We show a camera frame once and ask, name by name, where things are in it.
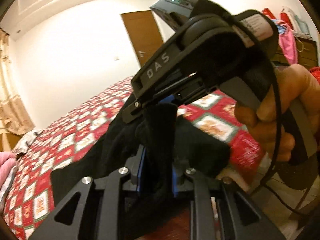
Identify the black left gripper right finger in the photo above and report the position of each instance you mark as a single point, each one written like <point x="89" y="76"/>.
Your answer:
<point x="182" y="178"/>

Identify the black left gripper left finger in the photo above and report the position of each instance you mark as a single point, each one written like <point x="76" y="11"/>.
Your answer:
<point x="135" y="166"/>

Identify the black pants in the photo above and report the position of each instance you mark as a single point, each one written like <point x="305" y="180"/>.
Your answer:
<point x="89" y="196"/>

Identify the red sleeve right forearm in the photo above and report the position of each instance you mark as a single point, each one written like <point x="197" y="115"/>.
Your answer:
<point x="315" y="71"/>

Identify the person's right hand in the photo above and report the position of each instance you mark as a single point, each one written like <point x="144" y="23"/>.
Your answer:
<point x="294" y="82"/>

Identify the red bag on dresser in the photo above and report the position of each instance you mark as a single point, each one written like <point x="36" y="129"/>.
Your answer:
<point x="267" y="12"/>

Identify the brown wooden door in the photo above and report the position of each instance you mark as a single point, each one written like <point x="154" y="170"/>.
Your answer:
<point x="144" y="34"/>

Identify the pink hanging garment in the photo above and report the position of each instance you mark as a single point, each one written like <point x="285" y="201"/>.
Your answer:
<point x="287" y="41"/>

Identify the white bag on dresser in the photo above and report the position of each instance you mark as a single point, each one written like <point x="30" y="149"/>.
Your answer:
<point x="294" y="21"/>

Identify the brown wooden dresser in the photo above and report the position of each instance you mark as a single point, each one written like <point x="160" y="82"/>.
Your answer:
<point x="306" y="51"/>

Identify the red checkered holiday bedspread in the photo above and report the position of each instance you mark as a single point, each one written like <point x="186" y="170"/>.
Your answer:
<point x="68" y="139"/>

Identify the white patterned pillow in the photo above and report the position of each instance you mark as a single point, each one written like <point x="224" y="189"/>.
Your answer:
<point x="25" y="142"/>

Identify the pink folded blanket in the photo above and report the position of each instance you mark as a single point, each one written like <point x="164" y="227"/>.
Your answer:
<point x="7" y="162"/>

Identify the beige patterned curtain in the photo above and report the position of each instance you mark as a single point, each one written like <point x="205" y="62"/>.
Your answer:
<point x="14" y="116"/>

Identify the grey patterned folded sheet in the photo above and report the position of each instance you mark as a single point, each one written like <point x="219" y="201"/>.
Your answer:
<point x="6" y="187"/>

